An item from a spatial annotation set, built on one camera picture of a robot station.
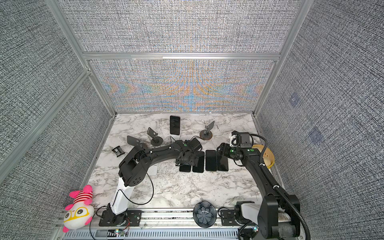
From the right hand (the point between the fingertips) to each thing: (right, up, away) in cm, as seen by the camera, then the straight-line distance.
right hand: (222, 149), depth 85 cm
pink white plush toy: (-69, -28, -16) cm, 76 cm away
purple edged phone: (-28, +15, +13) cm, 34 cm away
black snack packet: (-65, -3, +11) cm, 66 cm away
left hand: (-19, -10, +8) cm, 23 cm away
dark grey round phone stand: (-42, +3, +17) cm, 45 cm away
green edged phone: (-21, -12, +5) cm, 25 cm away
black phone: (-12, -13, +6) cm, 19 cm away
